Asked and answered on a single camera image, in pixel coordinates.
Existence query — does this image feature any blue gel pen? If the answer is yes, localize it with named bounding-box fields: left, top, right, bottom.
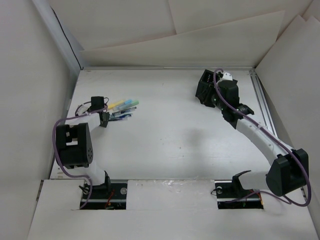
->
left=109, top=113, right=132, bottom=121

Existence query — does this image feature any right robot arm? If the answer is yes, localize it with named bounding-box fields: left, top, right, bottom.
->
left=211, top=78, right=310, bottom=197

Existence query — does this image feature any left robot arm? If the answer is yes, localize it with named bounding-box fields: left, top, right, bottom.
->
left=52, top=96, right=112, bottom=199

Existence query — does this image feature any yellow highlighter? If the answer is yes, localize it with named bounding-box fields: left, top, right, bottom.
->
left=107, top=100, right=125, bottom=110

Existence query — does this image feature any black pen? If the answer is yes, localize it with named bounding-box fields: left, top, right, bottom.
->
left=113, top=106, right=137, bottom=113

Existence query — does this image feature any black two-compartment organizer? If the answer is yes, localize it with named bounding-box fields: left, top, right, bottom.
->
left=195, top=69, right=223, bottom=110

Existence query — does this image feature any blue clear-capped pen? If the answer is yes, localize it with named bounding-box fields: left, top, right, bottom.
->
left=112, top=110, right=132, bottom=117

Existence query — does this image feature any blue highlighter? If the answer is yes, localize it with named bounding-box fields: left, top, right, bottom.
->
left=113, top=99, right=133, bottom=111

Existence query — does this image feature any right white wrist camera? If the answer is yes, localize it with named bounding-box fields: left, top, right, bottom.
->
left=221, top=72, right=233, bottom=81

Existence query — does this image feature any aluminium side rail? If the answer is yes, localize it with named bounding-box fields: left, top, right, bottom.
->
left=249, top=69, right=278, bottom=137

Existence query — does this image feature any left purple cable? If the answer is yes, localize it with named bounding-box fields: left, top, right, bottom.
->
left=51, top=96, right=110, bottom=210

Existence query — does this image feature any purple cable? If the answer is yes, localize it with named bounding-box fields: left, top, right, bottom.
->
left=213, top=67, right=312, bottom=207
left=51, top=96, right=110, bottom=210

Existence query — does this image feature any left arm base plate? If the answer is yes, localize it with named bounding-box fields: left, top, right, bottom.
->
left=81, top=181, right=128, bottom=210

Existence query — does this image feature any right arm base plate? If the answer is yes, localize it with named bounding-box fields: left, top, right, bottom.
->
left=211, top=180, right=264, bottom=210

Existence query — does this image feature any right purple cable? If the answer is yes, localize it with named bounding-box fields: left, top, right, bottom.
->
left=213, top=67, right=312, bottom=207

